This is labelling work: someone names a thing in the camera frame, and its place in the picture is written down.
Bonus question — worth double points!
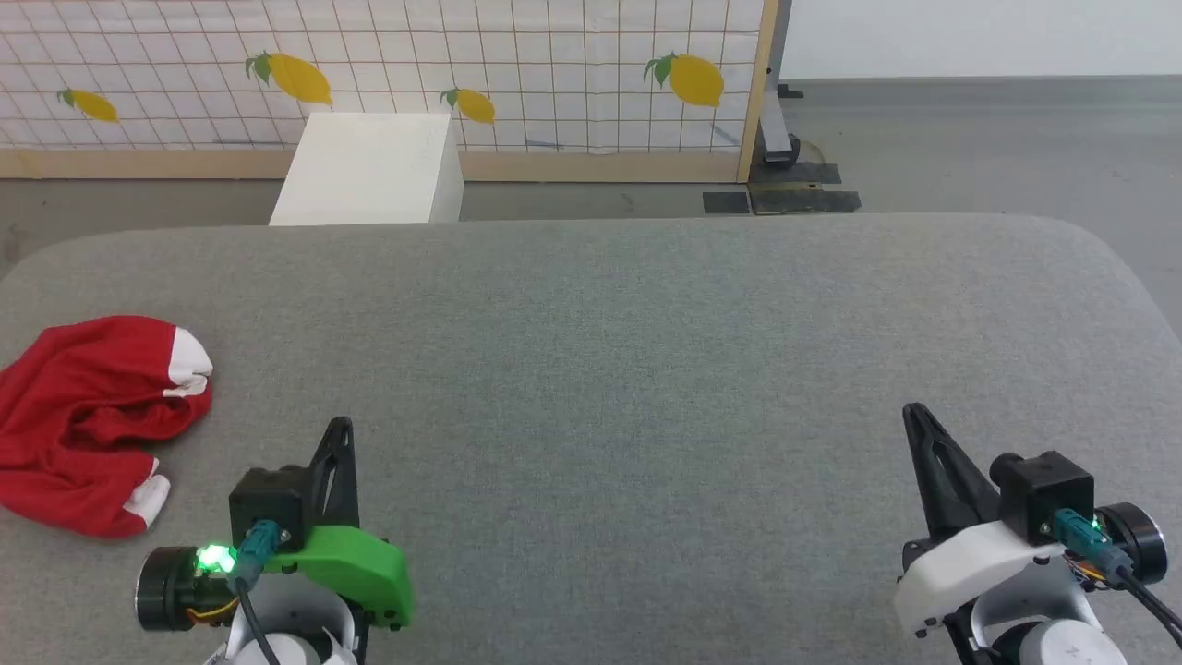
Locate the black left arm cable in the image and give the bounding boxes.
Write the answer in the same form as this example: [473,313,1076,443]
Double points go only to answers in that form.
[226,520,283,665]

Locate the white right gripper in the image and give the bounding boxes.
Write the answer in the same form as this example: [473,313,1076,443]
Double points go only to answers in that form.
[893,404,1078,638]

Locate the grey fabric sofa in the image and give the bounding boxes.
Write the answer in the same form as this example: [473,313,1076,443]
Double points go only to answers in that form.
[0,213,1182,665]

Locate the lemon print partition screen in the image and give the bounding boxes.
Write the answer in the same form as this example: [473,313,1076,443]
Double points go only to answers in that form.
[0,0,781,184]

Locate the red and white shorts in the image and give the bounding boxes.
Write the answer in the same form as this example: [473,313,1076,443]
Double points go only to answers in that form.
[0,315,215,540]

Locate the white rectangular box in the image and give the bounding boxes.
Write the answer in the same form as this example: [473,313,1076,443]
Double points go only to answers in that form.
[268,112,465,227]

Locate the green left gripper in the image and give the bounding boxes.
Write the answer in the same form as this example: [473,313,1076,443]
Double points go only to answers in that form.
[263,417,416,634]

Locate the grey metal stand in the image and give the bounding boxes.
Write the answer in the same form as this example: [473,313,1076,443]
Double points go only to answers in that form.
[755,0,804,169]

